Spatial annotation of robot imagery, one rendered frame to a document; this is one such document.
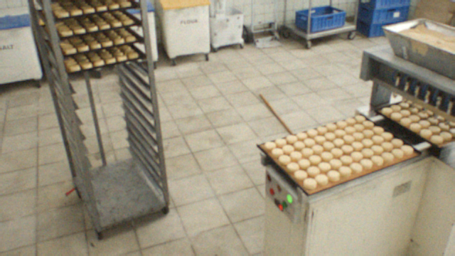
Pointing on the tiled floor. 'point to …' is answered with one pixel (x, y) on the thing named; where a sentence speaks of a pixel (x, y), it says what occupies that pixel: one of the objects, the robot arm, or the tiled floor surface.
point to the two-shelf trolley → (316, 31)
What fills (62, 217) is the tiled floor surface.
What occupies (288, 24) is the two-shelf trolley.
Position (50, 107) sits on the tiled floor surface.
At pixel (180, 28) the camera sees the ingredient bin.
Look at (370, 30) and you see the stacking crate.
